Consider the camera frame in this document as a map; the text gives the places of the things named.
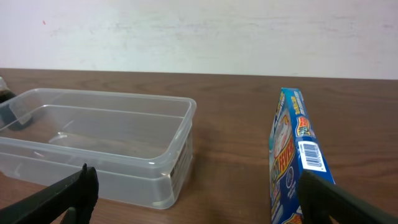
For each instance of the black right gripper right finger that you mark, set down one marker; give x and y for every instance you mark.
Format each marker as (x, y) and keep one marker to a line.
(324, 202)

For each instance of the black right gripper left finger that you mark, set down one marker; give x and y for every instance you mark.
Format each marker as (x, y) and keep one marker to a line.
(74, 197)

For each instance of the blue KoolFever box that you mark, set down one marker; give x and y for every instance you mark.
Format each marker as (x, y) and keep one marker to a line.
(293, 148)

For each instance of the clear plastic container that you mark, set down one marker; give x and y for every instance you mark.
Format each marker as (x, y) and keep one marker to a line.
(140, 145)

